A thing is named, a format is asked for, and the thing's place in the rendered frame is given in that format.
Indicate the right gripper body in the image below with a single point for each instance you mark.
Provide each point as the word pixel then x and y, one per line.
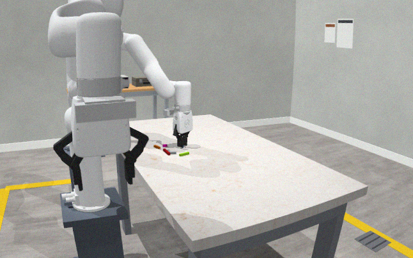
pixel 99 138

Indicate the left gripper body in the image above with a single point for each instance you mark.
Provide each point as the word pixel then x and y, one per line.
pixel 183 120

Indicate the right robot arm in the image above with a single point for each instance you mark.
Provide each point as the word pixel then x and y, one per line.
pixel 89 34

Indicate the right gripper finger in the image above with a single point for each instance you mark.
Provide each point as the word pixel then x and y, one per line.
pixel 131 156
pixel 73 162

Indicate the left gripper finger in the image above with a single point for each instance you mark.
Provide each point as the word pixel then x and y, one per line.
pixel 179 137
pixel 184 137

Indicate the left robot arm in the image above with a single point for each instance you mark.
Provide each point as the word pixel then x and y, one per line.
pixel 149 65

